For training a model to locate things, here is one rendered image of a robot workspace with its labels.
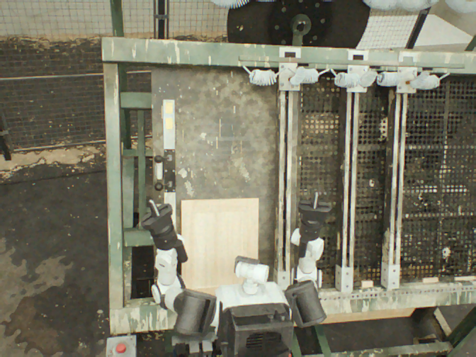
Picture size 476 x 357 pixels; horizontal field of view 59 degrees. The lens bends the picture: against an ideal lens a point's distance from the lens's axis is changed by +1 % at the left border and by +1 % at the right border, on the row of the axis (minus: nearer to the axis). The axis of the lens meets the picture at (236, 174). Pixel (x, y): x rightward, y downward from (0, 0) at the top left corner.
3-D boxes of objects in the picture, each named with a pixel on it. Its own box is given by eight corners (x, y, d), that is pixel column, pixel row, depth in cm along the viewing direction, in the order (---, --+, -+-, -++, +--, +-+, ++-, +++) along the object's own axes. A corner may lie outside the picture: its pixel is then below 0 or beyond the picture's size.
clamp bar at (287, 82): (269, 292, 212) (285, 312, 189) (273, 51, 200) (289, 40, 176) (288, 290, 214) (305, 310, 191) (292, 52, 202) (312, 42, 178)
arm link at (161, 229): (133, 217, 149) (143, 240, 156) (148, 230, 143) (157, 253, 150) (162, 198, 154) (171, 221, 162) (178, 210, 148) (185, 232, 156)
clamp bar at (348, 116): (331, 287, 219) (353, 306, 196) (338, 54, 207) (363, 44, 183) (349, 286, 221) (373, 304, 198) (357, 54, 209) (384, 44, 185)
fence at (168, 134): (165, 300, 202) (165, 304, 198) (162, 100, 192) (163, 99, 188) (176, 299, 203) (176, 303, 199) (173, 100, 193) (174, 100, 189)
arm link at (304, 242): (325, 226, 168) (321, 245, 175) (301, 214, 172) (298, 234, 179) (313, 243, 160) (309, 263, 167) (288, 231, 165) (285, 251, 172)
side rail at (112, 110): (111, 299, 203) (109, 309, 192) (105, 66, 191) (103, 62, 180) (125, 299, 204) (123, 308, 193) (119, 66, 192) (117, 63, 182)
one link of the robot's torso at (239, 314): (304, 396, 152) (314, 311, 141) (210, 409, 145) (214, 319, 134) (280, 338, 180) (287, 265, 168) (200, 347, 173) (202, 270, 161)
